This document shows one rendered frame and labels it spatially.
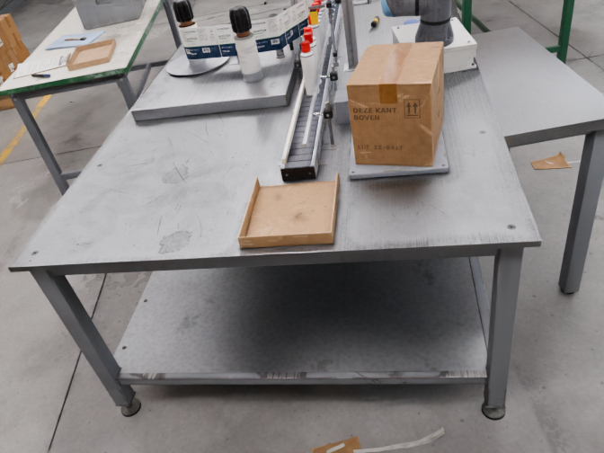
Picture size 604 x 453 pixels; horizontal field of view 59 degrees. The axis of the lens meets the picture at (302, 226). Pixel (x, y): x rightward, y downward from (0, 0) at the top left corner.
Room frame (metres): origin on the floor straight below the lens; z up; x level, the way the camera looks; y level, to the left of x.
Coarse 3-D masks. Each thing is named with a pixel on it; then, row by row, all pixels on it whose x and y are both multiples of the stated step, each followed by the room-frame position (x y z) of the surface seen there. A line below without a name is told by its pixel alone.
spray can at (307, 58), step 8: (304, 40) 1.97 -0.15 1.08; (304, 48) 1.95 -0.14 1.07; (304, 56) 1.94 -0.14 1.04; (312, 56) 1.94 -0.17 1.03; (304, 64) 1.94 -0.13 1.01; (312, 64) 1.94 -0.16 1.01; (304, 72) 1.95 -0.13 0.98; (312, 72) 1.94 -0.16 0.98; (312, 80) 1.94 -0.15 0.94; (312, 88) 1.94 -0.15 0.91
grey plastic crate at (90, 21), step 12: (72, 0) 3.90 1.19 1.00; (84, 0) 3.90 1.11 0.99; (96, 0) 4.48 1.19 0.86; (108, 0) 4.49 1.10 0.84; (120, 0) 3.90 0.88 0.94; (132, 0) 3.90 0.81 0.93; (144, 0) 4.27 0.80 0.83; (84, 12) 3.90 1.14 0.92; (96, 12) 3.90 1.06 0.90; (108, 12) 3.90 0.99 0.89; (120, 12) 3.90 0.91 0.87; (132, 12) 3.90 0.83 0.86; (84, 24) 3.90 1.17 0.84; (96, 24) 3.90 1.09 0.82; (108, 24) 3.90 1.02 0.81
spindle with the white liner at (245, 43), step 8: (232, 8) 2.24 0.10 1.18; (240, 8) 2.22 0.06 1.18; (232, 16) 2.22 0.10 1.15; (240, 16) 2.21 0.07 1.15; (248, 16) 2.23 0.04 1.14; (232, 24) 2.22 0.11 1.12; (240, 24) 2.20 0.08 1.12; (248, 24) 2.21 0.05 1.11; (240, 32) 2.21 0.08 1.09; (248, 32) 2.22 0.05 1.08; (240, 40) 2.20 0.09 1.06; (248, 40) 2.20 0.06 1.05; (240, 48) 2.21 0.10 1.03; (248, 48) 2.20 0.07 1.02; (256, 48) 2.23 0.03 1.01; (240, 56) 2.21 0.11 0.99; (248, 56) 2.20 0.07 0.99; (256, 56) 2.22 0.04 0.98; (240, 64) 2.23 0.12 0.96; (248, 64) 2.20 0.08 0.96; (256, 64) 2.21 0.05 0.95; (248, 72) 2.20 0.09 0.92; (256, 72) 2.21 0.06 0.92; (248, 80) 2.21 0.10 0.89; (256, 80) 2.20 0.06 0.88
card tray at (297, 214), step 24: (264, 192) 1.41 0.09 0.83; (288, 192) 1.39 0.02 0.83; (312, 192) 1.36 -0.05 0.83; (336, 192) 1.30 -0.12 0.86; (264, 216) 1.29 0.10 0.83; (288, 216) 1.27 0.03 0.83; (312, 216) 1.24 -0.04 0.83; (240, 240) 1.16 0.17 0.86; (264, 240) 1.15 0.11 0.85; (288, 240) 1.13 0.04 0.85; (312, 240) 1.12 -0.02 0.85
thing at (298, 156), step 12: (336, 12) 2.91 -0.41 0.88; (324, 60) 2.27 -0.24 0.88; (324, 72) 2.15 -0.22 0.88; (324, 84) 2.07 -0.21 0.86; (312, 96) 1.94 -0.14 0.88; (300, 108) 1.86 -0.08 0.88; (300, 120) 1.76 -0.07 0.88; (312, 120) 1.74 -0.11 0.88; (300, 132) 1.67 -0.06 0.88; (312, 132) 1.65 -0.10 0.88; (300, 144) 1.59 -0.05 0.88; (312, 144) 1.57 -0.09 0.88; (288, 156) 1.52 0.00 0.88; (300, 156) 1.51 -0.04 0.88; (288, 168) 1.45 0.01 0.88
